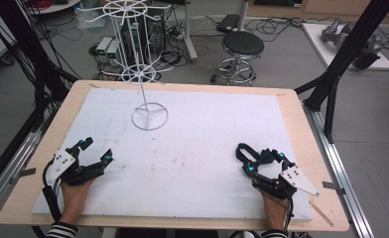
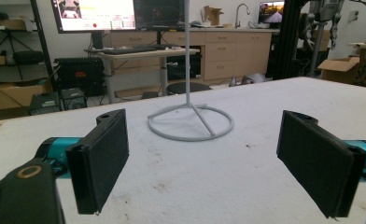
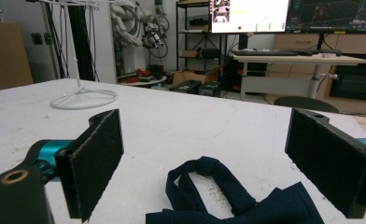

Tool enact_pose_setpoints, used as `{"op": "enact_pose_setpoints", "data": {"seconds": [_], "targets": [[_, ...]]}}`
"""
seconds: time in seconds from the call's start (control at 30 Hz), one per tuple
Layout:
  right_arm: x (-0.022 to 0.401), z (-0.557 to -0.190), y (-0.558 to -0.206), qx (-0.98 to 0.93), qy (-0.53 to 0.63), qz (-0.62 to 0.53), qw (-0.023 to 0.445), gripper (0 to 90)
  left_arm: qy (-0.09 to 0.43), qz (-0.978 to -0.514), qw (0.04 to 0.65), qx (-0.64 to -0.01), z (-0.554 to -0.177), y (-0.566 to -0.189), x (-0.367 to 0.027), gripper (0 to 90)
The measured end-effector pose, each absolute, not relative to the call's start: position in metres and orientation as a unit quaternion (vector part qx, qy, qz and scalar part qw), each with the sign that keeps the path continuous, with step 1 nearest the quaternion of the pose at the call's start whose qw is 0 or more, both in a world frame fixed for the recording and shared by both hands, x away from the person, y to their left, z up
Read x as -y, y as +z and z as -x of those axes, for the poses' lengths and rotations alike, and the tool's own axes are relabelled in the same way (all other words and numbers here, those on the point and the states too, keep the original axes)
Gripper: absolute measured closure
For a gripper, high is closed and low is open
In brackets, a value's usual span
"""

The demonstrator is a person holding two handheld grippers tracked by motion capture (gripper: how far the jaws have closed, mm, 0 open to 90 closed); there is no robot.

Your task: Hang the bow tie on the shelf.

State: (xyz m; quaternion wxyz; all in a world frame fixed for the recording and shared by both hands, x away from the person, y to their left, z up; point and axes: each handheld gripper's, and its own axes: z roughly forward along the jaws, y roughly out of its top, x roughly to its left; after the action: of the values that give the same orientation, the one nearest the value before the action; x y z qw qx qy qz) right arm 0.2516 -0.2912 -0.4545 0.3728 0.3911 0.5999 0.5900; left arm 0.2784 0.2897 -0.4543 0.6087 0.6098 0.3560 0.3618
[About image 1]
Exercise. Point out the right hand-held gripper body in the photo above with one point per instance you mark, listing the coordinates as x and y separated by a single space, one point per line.
298 180

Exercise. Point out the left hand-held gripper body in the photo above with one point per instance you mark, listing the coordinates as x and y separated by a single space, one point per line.
62 163

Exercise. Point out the person's left hand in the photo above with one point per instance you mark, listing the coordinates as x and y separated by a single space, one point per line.
75 196

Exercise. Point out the person's right hand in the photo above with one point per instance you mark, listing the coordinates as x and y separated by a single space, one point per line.
275 210

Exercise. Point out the grey metal table clip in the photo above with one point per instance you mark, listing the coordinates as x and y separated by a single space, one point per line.
333 186
24 174

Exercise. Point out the thin wooden stick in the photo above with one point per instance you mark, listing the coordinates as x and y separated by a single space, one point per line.
321 213

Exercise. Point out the white foam mat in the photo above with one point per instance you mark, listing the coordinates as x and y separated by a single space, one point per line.
189 155

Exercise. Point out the grey power supply box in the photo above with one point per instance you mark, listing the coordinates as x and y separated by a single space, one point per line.
113 51
103 48

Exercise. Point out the black round stool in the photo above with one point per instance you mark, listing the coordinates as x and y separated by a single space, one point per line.
242 44

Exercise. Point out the white floor board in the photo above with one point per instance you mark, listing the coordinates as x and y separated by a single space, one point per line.
318 43

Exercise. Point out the black computer tower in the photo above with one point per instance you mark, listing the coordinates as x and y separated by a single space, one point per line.
149 33

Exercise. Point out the grey robot part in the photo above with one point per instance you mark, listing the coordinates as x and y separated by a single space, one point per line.
334 33

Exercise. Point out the aluminium rail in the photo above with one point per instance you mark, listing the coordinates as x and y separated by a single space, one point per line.
338 165
7 172

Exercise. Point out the black metal frame stand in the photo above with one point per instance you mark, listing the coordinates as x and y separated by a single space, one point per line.
33 49
344 59

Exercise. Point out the grey table leg post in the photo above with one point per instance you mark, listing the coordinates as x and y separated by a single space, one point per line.
189 33

